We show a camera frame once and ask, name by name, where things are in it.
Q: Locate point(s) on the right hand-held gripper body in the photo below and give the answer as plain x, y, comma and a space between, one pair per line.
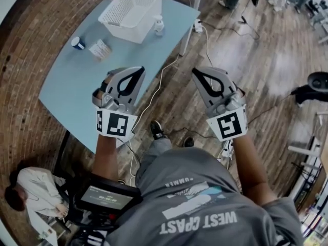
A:
228, 124

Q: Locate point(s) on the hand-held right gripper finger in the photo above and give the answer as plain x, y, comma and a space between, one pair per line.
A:
226, 83
203, 96

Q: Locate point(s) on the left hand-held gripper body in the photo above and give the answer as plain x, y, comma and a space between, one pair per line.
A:
116, 123

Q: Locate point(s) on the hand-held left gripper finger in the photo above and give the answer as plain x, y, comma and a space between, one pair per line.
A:
133, 96
111, 86

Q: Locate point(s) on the blue and white cup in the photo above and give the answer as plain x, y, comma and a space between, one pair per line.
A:
77, 43

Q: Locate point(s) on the white plastic basket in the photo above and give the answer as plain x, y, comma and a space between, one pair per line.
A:
128, 32

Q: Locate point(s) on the person's left forearm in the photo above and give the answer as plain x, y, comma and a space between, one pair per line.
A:
106, 158

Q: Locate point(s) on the person's right forearm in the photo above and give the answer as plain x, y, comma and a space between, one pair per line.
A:
249, 168

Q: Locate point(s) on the small printed packet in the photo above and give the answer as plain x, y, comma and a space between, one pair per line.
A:
100, 49

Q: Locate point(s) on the person's left hand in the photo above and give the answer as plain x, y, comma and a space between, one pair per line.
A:
107, 79

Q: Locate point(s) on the person's right hand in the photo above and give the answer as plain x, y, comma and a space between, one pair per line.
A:
240, 92

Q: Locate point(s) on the light blue table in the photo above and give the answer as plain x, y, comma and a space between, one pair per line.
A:
77, 86

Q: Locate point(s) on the person's left black shoe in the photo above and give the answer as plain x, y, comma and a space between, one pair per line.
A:
156, 129

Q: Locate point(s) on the person's black shoe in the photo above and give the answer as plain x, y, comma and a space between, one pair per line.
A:
188, 142
156, 129

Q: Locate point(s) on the person's right black shoe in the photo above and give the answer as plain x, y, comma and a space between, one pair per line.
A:
188, 142

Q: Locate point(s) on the person's grey trousers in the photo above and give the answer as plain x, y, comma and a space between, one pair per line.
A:
159, 147

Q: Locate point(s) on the white power strip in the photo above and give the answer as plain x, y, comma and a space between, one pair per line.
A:
198, 25

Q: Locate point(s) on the black monitor screen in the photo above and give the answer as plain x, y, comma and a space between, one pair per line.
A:
107, 196

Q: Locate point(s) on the black office chair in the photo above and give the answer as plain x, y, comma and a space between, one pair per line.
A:
317, 82

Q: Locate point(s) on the black chest rig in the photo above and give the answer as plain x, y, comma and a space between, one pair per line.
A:
102, 215

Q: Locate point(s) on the grey printed t-shirt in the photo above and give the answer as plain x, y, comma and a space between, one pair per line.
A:
194, 214

